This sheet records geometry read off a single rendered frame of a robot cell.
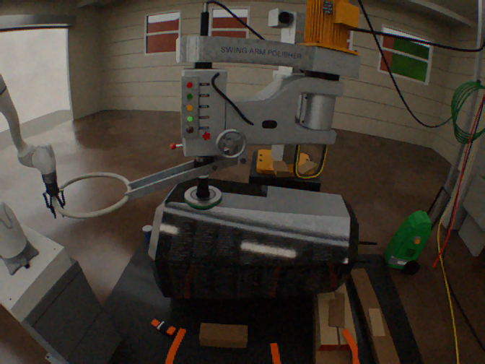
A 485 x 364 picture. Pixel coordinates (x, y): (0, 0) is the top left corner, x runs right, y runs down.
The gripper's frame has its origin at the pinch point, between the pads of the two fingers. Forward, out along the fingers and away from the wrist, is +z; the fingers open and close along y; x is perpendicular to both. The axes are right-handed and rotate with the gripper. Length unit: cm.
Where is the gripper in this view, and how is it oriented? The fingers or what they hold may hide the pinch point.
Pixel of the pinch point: (58, 212)
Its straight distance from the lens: 156.4
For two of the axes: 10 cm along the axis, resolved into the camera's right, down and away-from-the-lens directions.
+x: -5.0, -4.4, 7.4
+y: 8.5, -1.2, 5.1
